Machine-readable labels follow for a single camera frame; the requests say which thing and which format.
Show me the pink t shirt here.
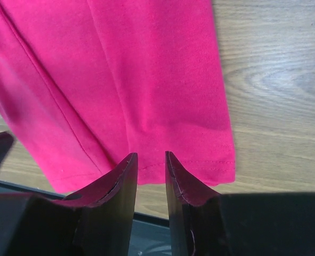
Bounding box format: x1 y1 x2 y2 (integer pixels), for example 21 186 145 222
0 1 235 193

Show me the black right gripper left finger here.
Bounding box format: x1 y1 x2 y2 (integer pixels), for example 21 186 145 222
0 153 138 255

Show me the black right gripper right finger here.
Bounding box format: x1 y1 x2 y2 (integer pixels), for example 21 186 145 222
165 151 315 255

